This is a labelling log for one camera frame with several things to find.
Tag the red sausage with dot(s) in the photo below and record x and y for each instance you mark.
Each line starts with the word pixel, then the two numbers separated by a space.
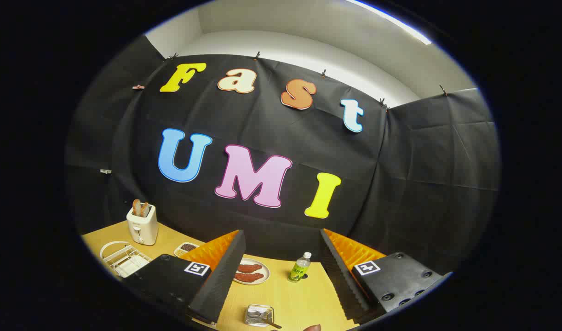
pixel 249 277
pixel 249 268

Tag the toasted bread slice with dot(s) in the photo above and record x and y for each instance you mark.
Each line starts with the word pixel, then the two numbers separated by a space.
pixel 145 210
pixel 136 207

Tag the black backdrop cloth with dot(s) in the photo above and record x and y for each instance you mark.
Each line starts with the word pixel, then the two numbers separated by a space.
pixel 262 124

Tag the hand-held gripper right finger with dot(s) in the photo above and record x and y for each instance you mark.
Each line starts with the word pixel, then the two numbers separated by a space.
pixel 341 280

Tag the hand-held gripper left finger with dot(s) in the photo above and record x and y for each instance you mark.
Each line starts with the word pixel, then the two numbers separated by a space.
pixel 221 285

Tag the white oval sausage plate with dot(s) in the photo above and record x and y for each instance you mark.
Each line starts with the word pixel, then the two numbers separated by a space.
pixel 265 271

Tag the white toaster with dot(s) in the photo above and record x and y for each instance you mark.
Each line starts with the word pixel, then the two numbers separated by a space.
pixel 143 230

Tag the green label drink bottle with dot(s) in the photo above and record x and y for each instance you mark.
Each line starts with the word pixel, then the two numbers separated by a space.
pixel 300 269

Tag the divided white snack tray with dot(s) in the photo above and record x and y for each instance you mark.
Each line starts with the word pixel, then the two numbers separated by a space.
pixel 187 248

